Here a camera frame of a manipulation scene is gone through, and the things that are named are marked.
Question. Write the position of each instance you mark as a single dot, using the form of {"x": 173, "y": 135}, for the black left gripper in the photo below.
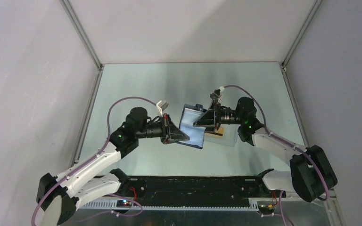
{"x": 169, "y": 133}

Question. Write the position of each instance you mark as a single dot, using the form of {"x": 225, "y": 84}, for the left electronics board with leds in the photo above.
{"x": 123, "y": 204}

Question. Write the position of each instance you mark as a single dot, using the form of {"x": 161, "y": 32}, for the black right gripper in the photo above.
{"x": 207, "y": 119}

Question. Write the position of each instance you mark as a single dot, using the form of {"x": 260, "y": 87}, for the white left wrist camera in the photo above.
{"x": 161, "y": 106}

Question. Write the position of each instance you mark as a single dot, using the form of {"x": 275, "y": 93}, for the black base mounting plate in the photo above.
{"x": 175, "y": 191}

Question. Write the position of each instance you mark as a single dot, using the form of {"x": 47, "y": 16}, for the grey slotted cable duct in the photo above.
{"x": 110, "y": 204}

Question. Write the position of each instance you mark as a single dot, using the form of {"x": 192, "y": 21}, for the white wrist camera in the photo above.
{"x": 217, "y": 95}
{"x": 161, "y": 106}

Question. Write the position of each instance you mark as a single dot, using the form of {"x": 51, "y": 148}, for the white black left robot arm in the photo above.
{"x": 60, "y": 196}

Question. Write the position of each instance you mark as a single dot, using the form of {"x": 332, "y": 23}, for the electronics board with leds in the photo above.
{"x": 267, "y": 209}
{"x": 123, "y": 204}

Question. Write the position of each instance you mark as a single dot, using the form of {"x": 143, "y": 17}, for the clear plastic tray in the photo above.
{"x": 229, "y": 138}

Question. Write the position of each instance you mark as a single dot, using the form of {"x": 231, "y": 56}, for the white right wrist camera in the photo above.
{"x": 217, "y": 95}

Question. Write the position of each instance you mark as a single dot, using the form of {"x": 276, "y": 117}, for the blue leather card holder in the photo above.
{"x": 190, "y": 114}

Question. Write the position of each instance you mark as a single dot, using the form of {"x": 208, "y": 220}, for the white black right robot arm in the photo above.
{"x": 311, "y": 174}

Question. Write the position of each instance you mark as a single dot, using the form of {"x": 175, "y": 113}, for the gold card with black stripe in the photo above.
{"x": 215, "y": 132}

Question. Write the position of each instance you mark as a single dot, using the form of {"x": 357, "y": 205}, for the right electronics board with leds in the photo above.
{"x": 267, "y": 209}

